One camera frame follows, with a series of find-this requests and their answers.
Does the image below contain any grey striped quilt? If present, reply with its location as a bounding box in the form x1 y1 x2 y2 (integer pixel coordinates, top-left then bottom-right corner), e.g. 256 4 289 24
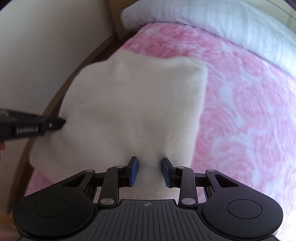
120 0 296 77

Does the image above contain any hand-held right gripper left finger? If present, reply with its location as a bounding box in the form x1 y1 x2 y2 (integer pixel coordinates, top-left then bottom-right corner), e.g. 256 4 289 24
62 157 140 208

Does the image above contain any white striped cloth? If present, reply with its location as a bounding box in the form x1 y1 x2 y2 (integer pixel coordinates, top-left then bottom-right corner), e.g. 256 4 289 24
29 50 208 200

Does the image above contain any pink rose bedsheet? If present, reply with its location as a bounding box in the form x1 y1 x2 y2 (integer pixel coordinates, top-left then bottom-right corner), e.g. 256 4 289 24
25 22 296 232

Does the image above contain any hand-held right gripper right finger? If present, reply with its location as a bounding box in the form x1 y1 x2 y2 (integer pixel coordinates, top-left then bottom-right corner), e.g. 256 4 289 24
161 158 239 207

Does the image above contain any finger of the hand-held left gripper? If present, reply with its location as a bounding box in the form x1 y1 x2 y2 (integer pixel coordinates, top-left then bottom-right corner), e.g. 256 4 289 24
45 117 66 133

